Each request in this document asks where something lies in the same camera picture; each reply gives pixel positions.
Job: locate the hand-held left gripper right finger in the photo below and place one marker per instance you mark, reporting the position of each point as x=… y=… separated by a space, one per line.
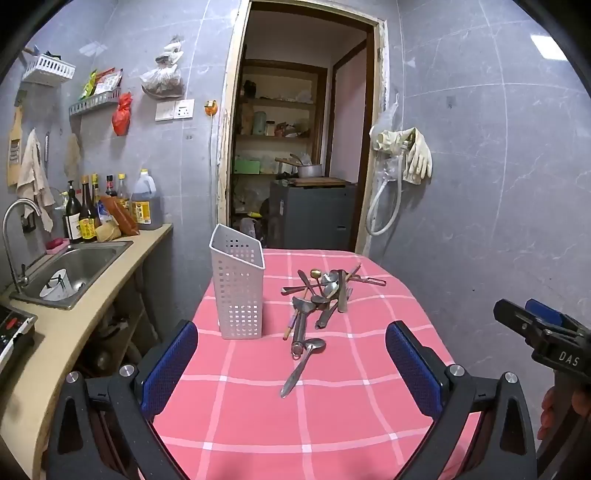
x=412 y=367

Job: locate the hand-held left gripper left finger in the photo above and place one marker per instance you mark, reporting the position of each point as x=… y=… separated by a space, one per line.
x=168 y=364

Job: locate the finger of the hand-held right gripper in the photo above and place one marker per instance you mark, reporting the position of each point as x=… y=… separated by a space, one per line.
x=545 y=311
x=512 y=318

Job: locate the white perforated utensil holder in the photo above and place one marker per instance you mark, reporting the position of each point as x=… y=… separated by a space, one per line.
x=240 y=295

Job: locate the pile of metal utensils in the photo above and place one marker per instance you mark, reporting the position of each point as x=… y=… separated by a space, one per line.
x=332 y=293

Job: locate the steel spoon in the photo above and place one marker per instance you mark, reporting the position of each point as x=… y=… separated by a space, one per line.
x=302 y=364

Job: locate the gold spoon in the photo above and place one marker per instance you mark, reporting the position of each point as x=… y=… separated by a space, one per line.
x=316 y=273

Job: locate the person's right hand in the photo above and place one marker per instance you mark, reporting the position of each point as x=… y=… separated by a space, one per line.
x=548 y=410

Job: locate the beige kitchen counter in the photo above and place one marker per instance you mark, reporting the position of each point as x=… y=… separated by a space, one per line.
x=69 y=341

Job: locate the pink checked tablecloth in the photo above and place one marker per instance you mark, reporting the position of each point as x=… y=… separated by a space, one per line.
x=300 y=406

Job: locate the steel sink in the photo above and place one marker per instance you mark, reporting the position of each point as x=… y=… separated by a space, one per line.
x=78 y=267

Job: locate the white cup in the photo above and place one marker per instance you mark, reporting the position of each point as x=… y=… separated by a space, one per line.
x=55 y=287

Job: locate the orange red packet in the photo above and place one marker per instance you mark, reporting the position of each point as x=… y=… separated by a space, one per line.
x=119 y=214

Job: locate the black stove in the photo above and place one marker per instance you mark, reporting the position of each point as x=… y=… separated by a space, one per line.
x=14 y=330

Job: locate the large dark oil jug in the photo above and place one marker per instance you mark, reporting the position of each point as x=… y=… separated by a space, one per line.
x=147 y=205

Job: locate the pink soap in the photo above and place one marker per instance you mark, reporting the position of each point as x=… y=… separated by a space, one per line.
x=57 y=244

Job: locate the black pump bottle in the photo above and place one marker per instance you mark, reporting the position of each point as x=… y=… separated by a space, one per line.
x=71 y=217

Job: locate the clear bottle yellow cap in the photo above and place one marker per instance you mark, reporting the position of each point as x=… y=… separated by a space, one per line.
x=122 y=190

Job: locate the grey cabinet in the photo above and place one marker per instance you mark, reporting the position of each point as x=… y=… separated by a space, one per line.
x=311 y=214

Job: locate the dark bottle red cap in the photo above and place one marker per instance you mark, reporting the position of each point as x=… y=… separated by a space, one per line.
x=110 y=185

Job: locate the sauce bottle yellow cap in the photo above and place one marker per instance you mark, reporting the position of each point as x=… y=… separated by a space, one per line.
x=95 y=189

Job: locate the cream rubber gloves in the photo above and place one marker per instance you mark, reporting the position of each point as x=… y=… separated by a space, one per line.
x=415 y=154

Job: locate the wooden cutting board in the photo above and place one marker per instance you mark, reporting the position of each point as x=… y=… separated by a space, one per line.
x=318 y=181

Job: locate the steel faucet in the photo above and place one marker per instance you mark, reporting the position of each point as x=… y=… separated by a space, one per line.
x=14 y=221

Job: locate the green box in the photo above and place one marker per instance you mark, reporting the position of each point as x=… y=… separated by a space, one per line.
x=247 y=165

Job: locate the steel pot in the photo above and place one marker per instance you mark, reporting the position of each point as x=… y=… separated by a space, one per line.
x=309 y=170

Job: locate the beige cloth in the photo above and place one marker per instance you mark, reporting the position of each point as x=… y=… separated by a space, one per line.
x=73 y=156

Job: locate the beige towel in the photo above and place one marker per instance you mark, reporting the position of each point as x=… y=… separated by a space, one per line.
x=34 y=177

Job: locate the clear plastic bag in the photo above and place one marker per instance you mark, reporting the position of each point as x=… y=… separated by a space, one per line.
x=388 y=115

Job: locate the hanging knife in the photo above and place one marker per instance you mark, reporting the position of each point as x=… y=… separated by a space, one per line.
x=46 y=147

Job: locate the red plastic bag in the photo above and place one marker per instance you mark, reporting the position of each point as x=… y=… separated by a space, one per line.
x=122 y=114

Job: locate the teal jar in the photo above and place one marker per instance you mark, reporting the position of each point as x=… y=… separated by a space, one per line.
x=259 y=122

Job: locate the wooden shelf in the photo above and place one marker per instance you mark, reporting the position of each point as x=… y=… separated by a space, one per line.
x=277 y=104

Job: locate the clear bag with dark contents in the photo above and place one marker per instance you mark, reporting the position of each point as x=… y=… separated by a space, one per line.
x=161 y=78

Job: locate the white wall socket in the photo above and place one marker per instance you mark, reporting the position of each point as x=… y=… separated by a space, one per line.
x=184 y=109

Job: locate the wooden door frame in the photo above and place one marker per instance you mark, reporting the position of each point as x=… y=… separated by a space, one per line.
x=228 y=115

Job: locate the orange wall hook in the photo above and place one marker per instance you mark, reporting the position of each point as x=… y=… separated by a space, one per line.
x=211 y=107

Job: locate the wooden spatula on wall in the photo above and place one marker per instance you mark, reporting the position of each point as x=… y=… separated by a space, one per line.
x=16 y=147

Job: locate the grey wall rack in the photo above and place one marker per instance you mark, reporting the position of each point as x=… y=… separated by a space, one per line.
x=94 y=102

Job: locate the white wall basket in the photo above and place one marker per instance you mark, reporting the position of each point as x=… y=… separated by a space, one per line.
x=48 y=70

